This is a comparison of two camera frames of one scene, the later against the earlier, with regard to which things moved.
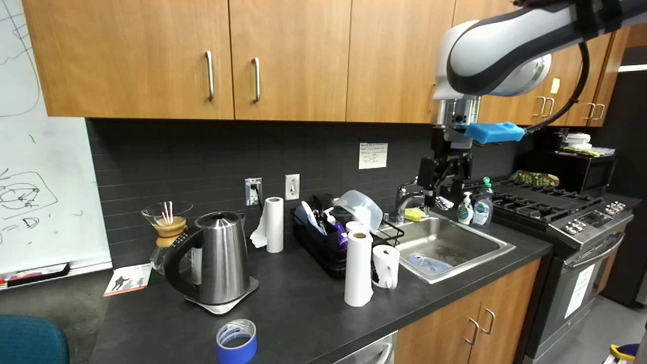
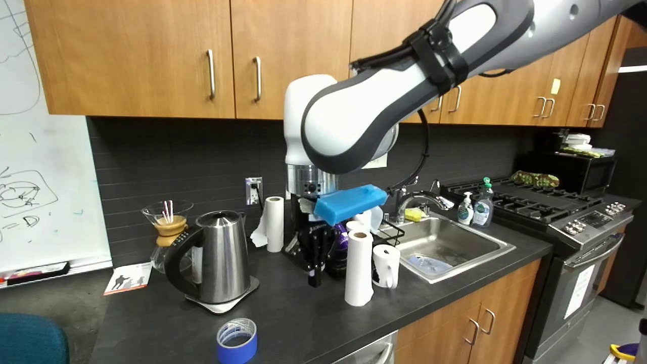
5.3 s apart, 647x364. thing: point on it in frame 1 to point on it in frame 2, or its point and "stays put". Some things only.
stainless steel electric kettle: (209, 268) stays put
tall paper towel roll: (357, 275) stays put
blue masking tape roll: (237, 342) stays put
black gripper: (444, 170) to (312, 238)
